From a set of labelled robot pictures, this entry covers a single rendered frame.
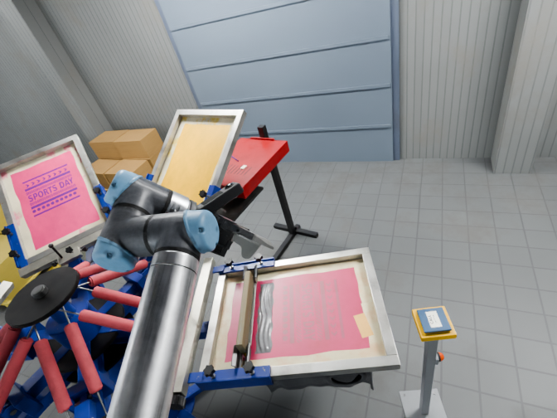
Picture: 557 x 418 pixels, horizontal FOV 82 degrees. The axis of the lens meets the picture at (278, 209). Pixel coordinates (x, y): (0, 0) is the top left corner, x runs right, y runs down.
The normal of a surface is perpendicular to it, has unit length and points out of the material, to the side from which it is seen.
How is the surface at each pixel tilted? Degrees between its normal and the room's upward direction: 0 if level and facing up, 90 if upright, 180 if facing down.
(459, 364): 0
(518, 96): 90
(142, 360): 22
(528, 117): 90
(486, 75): 90
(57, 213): 32
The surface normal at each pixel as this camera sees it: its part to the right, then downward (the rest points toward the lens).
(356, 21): -0.35, 0.65
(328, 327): -0.24, -0.76
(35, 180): 0.05, -0.40
